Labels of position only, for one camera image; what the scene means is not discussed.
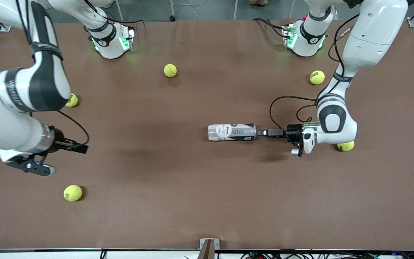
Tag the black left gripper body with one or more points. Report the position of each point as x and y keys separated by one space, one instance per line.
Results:
x=293 y=132

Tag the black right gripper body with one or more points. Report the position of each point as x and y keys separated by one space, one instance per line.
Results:
x=58 y=137

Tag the clear tennis ball can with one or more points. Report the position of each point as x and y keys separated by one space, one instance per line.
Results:
x=232 y=132

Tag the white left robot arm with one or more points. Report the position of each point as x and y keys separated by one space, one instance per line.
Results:
x=372 y=36

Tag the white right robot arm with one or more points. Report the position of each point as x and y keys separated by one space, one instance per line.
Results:
x=13 y=129

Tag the yellow tennis ball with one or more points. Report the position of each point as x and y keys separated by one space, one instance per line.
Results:
x=73 y=193
x=170 y=70
x=72 y=101
x=317 y=77
x=347 y=146

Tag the metal base connector plate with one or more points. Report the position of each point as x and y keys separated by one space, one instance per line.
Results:
x=289 y=36
x=128 y=37

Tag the white metal stand leg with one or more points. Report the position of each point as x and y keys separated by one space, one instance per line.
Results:
x=235 y=9
x=292 y=8
x=172 y=9

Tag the beige shoe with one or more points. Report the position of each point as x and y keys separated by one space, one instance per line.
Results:
x=256 y=3

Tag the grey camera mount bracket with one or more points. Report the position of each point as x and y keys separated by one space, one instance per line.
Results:
x=208 y=248

